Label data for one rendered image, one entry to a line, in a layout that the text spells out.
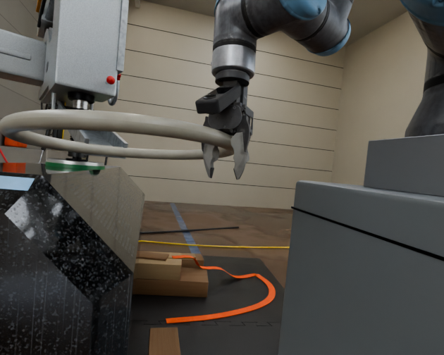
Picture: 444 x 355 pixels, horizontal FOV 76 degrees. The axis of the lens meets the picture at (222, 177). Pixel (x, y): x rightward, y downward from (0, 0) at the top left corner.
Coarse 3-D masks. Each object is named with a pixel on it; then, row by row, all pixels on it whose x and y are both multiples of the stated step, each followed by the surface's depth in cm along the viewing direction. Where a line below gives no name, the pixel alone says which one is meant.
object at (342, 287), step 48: (336, 192) 46; (384, 192) 38; (336, 240) 45; (384, 240) 36; (432, 240) 30; (288, 288) 59; (336, 288) 44; (384, 288) 36; (432, 288) 30; (288, 336) 57; (336, 336) 43; (384, 336) 35; (432, 336) 29
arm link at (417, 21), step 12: (408, 0) 31; (420, 0) 30; (432, 0) 29; (408, 12) 35; (420, 12) 32; (432, 12) 30; (420, 24) 35; (432, 24) 32; (432, 36) 36; (432, 48) 41
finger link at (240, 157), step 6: (240, 132) 55; (234, 138) 55; (240, 138) 55; (234, 144) 55; (240, 144) 55; (234, 150) 55; (240, 150) 55; (234, 156) 55; (240, 156) 55; (246, 156) 55; (240, 162) 55; (246, 162) 58; (234, 168) 55; (240, 168) 55; (240, 174) 56
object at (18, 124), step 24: (0, 120) 48; (24, 120) 43; (48, 120) 42; (72, 120) 41; (96, 120) 41; (120, 120) 42; (144, 120) 43; (168, 120) 45; (48, 144) 69; (72, 144) 75; (96, 144) 82; (216, 144) 53
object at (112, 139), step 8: (48, 104) 126; (56, 104) 128; (72, 136) 94; (80, 136) 83; (88, 136) 100; (96, 136) 103; (104, 136) 103; (112, 136) 96; (104, 144) 94; (112, 144) 95; (120, 144) 88
